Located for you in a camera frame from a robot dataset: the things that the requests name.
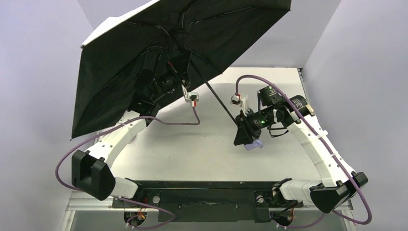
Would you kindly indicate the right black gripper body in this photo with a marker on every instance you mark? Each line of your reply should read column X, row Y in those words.
column 248, row 120

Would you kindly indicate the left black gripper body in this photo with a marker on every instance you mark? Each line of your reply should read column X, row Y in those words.
column 175, row 78

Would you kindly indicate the lavender umbrella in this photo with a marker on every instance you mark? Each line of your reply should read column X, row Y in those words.
column 203, row 37

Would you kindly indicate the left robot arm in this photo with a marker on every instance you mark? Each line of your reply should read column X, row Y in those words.
column 93, row 158

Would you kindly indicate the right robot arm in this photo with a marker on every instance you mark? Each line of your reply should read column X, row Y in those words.
column 338, row 181

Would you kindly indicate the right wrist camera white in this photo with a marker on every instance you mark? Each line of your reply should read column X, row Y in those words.
column 242, row 101

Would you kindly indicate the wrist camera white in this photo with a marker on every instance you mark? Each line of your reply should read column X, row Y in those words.
column 190, row 97
column 242, row 101

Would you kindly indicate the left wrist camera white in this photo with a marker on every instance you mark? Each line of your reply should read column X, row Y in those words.
column 190, row 97

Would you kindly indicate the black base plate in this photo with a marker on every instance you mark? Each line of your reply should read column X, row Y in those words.
column 214, row 201

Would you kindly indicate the aluminium frame rail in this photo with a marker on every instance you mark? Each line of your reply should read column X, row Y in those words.
column 80, row 201

